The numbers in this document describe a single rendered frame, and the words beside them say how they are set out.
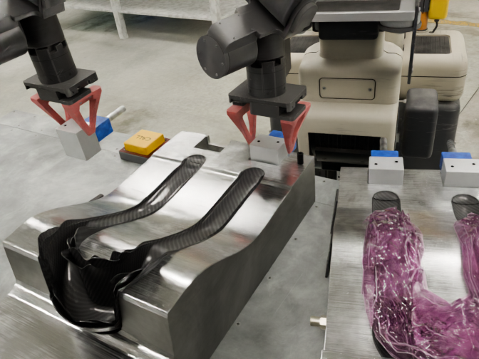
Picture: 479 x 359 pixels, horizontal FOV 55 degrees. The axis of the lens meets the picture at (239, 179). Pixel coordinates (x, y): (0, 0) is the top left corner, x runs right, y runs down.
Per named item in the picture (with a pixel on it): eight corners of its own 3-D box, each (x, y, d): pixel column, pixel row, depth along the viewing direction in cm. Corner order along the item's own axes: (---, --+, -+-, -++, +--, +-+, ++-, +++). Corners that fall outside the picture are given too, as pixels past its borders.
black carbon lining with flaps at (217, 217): (192, 162, 79) (182, 112, 74) (276, 182, 72) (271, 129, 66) (28, 312, 56) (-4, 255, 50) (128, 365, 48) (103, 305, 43)
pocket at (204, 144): (210, 152, 85) (207, 134, 82) (235, 157, 82) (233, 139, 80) (196, 165, 81) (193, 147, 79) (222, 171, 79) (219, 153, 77)
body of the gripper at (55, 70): (70, 101, 68) (51, 53, 64) (26, 92, 73) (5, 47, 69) (100, 81, 72) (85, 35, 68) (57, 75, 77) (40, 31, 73)
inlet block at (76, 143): (117, 119, 88) (109, 92, 84) (137, 122, 85) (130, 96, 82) (66, 155, 79) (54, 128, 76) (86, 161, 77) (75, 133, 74)
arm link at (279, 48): (291, 8, 62) (261, 3, 66) (256, 22, 58) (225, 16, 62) (293, 58, 66) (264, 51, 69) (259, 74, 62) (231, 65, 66)
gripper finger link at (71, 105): (86, 147, 73) (65, 93, 67) (55, 139, 76) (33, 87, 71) (115, 125, 77) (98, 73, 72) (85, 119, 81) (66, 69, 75)
